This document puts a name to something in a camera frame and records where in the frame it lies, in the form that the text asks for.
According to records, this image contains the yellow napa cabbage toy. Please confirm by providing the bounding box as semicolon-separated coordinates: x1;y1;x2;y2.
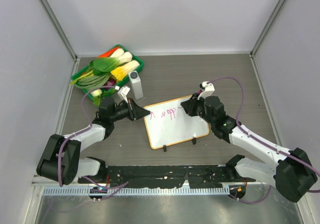
110;60;140;82

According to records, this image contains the black wire whiteboard stand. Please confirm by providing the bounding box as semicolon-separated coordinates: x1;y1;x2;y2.
162;134;197;152

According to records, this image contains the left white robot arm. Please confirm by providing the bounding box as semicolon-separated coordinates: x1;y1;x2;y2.
36;96;151;186

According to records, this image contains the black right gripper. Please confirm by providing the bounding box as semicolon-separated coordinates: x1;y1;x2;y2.
181;93;215;126

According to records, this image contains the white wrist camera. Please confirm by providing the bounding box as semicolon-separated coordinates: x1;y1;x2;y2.
114;85;131;103
197;81;215;100

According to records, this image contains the green plastic vegetable tray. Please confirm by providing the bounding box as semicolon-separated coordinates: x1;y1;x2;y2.
69;44;144;102

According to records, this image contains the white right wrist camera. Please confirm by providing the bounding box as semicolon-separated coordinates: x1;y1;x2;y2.
197;81;215;100

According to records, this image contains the orange toy carrot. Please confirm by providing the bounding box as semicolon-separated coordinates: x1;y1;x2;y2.
97;46;120;59

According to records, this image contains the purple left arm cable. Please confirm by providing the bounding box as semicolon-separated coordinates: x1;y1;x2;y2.
58;85;130;201

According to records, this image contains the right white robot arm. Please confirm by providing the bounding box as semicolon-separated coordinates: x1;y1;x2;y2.
181;93;318;203

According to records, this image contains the white pen holder box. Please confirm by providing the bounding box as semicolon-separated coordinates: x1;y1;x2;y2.
128;71;144;100

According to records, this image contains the white bok choy toy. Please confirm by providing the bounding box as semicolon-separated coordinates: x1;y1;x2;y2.
117;51;133;66

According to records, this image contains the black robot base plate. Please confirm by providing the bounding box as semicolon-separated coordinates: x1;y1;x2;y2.
89;165;255;189

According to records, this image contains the grey slotted cable duct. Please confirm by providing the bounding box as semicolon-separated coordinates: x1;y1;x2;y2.
42;185;230;197

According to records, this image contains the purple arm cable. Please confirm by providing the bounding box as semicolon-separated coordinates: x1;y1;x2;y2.
209;76;320;205
58;85;130;201

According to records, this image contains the purple toy onion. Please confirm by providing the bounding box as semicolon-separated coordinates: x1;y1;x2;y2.
104;78;117;89

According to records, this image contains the green bok choy toy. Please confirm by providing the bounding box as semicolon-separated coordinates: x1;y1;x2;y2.
86;47;125;76

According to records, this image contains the green onion toy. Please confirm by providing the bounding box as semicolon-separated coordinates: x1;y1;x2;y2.
69;71;111;92

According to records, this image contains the yellow framed whiteboard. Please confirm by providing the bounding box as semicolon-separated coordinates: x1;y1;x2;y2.
144;96;210;150

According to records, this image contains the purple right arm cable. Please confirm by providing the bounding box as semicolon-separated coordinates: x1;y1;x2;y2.
209;76;320;205

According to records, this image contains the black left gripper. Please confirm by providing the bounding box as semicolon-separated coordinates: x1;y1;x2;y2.
110;98;150;123

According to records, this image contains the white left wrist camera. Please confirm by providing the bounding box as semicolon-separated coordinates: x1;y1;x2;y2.
114;85;131;103

